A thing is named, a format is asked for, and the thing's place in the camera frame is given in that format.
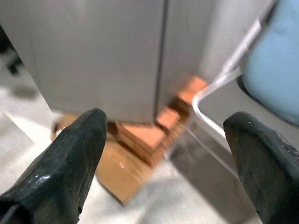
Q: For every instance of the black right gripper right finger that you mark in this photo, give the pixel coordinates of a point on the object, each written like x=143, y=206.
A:
x=268, y=177

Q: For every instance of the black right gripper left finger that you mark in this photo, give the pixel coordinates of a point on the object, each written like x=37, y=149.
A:
x=58, y=177

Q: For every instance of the white-lined fridge door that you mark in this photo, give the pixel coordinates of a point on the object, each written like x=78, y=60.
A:
x=93, y=58

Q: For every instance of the grey mini fridge body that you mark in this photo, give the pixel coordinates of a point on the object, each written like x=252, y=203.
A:
x=184, y=46

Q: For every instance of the clear plastic container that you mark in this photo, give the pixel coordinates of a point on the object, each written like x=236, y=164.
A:
x=215, y=121

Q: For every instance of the red clay brick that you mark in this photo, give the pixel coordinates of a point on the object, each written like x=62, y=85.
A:
x=142, y=140
x=168, y=117
x=194, y=86

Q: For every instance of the light blue plastic tub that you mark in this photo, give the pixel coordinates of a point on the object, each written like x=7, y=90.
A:
x=275, y=58

